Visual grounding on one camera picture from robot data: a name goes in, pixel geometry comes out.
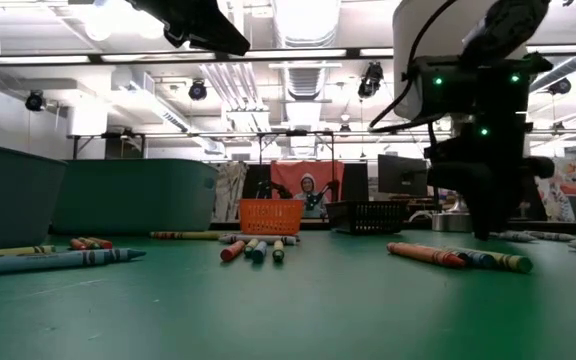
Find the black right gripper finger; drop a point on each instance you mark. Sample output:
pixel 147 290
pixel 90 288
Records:
pixel 488 215

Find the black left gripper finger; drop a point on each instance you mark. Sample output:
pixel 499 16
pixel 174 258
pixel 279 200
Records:
pixel 218 40

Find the yellow-green crayon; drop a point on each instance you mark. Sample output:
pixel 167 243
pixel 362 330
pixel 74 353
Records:
pixel 513 262
pixel 250 246

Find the red crayon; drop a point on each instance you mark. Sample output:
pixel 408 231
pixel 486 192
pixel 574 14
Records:
pixel 232 251
pixel 77 245
pixel 104 243

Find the small crayons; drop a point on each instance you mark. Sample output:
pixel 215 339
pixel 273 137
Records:
pixel 90 243

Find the teal plastic bin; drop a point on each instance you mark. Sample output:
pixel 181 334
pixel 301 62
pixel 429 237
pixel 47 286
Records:
pixel 13 200
pixel 133 195

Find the black ceiling spotlight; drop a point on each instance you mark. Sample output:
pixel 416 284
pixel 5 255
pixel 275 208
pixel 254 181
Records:
pixel 560 86
pixel 35 101
pixel 370 80
pixel 197 91

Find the black computer monitor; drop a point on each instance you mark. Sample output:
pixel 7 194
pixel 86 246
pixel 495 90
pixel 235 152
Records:
pixel 400 175

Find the floral patterned cloth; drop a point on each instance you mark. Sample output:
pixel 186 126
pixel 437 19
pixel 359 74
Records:
pixel 573 190

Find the black mesh basket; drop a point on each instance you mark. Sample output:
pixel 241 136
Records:
pixel 368 217

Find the orange backdrop cloth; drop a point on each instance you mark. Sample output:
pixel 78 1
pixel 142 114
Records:
pixel 280 172

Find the white patterned cloth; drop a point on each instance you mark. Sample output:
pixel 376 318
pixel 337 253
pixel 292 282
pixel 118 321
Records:
pixel 230 190

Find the silver table lamp white shade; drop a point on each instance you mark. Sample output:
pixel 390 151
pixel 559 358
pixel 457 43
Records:
pixel 415 15

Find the person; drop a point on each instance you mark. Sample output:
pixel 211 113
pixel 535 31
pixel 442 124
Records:
pixel 310 197

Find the orange mesh basket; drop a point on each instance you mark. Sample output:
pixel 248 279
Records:
pixel 270 217

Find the silver ventilation duct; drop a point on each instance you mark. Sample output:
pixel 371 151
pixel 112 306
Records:
pixel 305 80

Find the black metal frame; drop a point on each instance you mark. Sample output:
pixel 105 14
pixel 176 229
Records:
pixel 74 147

